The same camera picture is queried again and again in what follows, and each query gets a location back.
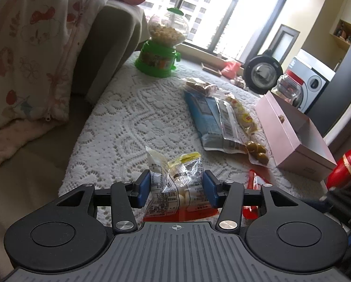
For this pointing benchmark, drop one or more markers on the red plastic bag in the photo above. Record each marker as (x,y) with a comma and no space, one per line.
(230,68)

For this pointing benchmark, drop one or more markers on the beige sofa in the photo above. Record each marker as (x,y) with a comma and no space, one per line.
(111,35)

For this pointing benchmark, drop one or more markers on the blue snack bag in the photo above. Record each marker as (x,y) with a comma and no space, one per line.
(203,114)

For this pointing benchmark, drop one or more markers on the glass jar with red lid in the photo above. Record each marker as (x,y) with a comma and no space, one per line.
(287,89)

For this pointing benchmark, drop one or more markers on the black framed panel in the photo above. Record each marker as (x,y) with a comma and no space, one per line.
(284,41)

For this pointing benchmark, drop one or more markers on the black round appliance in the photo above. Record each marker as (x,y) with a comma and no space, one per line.
(262,73)

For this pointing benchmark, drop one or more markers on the white printed snack packet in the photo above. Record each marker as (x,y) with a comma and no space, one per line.
(158,170)

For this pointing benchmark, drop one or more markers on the wooden tray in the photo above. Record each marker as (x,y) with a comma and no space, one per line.
(212,69)

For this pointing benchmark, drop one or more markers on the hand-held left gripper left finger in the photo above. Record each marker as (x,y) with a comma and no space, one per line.
(144,188)

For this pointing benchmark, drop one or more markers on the yellow candies packet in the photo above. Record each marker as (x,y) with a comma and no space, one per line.
(244,114)

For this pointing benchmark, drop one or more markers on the pink printed blanket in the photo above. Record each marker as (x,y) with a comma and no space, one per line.
(28,53)

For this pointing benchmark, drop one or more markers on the brown pastry packet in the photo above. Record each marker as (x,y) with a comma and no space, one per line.
(199,86)

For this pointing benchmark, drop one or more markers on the black framed window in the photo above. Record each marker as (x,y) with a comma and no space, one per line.
(222,11)

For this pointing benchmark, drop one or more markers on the clear packet of white candies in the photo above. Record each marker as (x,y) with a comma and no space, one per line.
(190,179)

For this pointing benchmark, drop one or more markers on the wooden wall shelf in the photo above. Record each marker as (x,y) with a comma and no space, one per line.
(344,32)

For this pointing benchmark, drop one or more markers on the clear barcode snack packet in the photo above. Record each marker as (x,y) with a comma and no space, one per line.
(229,123)

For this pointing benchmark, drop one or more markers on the green olives packet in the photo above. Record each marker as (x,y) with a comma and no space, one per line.
(257,150)

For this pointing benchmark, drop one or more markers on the red container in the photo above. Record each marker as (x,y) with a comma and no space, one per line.
(344,167)

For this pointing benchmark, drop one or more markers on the green candy dispenser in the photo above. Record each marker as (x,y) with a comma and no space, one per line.
(159,55)

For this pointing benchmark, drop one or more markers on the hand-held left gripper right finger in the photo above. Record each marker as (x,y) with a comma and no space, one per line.
(209,188)

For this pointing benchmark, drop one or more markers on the red snack packet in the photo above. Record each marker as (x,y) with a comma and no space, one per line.
(255,182)

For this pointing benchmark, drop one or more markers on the pink box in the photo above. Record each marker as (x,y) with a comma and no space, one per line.
(293,129)

